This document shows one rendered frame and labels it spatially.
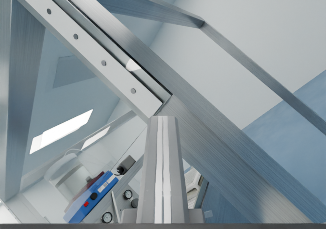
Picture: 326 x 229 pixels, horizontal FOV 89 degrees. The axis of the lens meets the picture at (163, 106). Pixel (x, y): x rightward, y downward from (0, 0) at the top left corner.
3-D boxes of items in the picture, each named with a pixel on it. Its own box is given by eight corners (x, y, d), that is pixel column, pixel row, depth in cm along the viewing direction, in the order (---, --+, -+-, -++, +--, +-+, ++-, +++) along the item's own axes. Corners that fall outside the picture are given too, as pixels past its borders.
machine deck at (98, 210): (89, 228, 59) (82, 220, 59) (67, 248, 80) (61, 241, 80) (164, 139, 111) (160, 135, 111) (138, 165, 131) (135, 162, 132)
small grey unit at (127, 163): (125, 172, 90) (118, 164, 91) (121, 178, 94) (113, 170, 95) (137, 161, 99) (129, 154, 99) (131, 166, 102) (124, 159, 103)
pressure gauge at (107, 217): (107, 225, 61) (100, 218, 62) (106, 226, 62) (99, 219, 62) (114, 216, 64) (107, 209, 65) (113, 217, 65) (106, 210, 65)
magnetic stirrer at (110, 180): (87, 215, 64) (71, 198, 64) (73, 229, 75) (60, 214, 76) (120, 178, 80) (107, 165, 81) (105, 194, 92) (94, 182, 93)
